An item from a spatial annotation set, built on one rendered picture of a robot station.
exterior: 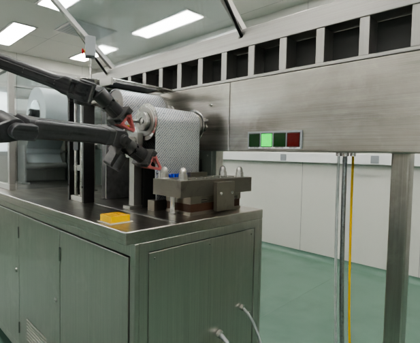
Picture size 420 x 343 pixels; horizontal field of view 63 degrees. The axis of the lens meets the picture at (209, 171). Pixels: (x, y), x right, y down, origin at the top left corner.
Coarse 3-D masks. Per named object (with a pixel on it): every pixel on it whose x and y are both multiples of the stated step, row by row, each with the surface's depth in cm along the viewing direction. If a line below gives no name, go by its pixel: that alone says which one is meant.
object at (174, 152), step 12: (156, 144) 135; (168, 144) 140; (180, 144) 144; (192, 144) 149; (168, 156) 140; (180, 156) 144; (192, 156) 149; (168, 168) 140; (180, 168) 145; (192, 168) 150
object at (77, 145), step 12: (72, 108) 159; (84, 108) 148; (72, 120) 159; (84, 120) 148; (72, 144) 160; (84, 144) 149; (72, 156) 160; (84, 156) 149; (72, 168) 160; (84, 168) 150; (72, 180) 160; (84, 180) 150; (72, 192) 161; (84, 192) 150
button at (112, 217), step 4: (112, 212) 115; (116, 212) 115; (120, 212) 115; (100, 216) 112; (104, 216) 111; (108, 216) 109; (112, 216) 108; (116, 216) 109; (120, 216) 110; (124, 216) 111; (128, 216) 112; (104, 220) 111; (108, 220) 109; (112, 220) 108; (116, 220) 109; (120, 220) 110; (124, 220) 111; (128, 220) 112
